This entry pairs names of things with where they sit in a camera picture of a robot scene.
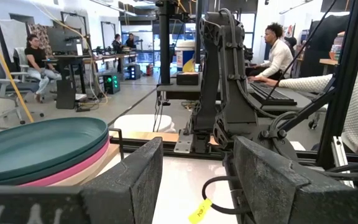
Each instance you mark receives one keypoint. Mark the silver metal bracket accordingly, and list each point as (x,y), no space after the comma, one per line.
(184,142)
(340,155)

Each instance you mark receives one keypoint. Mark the black standing desk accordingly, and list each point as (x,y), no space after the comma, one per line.
(65,90)

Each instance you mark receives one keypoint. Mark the pink plate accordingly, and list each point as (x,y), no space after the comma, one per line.
(73,170)

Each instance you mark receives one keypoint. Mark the grey desk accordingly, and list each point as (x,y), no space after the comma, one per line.
(179,90)

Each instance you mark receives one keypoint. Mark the green teal plate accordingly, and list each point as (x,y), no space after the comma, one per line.
(42,146)

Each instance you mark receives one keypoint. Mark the red fire extinguisher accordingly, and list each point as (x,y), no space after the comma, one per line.
(149,70)

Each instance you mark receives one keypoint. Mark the black vertical pole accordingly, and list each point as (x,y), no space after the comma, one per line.
(165,40)

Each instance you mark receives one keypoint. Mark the black computer monitor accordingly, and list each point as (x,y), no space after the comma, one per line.
(62,40)

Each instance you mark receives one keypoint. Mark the small black box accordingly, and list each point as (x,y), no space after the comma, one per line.
(187,78)

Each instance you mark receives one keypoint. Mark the black keyboard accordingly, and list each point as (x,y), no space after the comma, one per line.
(272,93)

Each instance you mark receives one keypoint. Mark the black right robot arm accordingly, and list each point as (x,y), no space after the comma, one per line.
(228,77)

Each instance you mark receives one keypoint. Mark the computer tower with green lights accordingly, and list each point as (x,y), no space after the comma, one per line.
(112,83)

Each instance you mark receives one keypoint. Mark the wooden shelf with black frame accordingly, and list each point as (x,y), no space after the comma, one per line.
(104,160)

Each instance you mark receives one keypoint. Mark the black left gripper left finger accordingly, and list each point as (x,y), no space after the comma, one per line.
(129,186)

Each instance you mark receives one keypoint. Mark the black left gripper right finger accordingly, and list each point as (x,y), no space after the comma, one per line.
(275,193)

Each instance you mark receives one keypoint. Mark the dark teal plate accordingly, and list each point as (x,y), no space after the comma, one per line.
(73,163)

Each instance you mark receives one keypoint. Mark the computer tower with blue lights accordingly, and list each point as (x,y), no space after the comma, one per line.
(133,71)

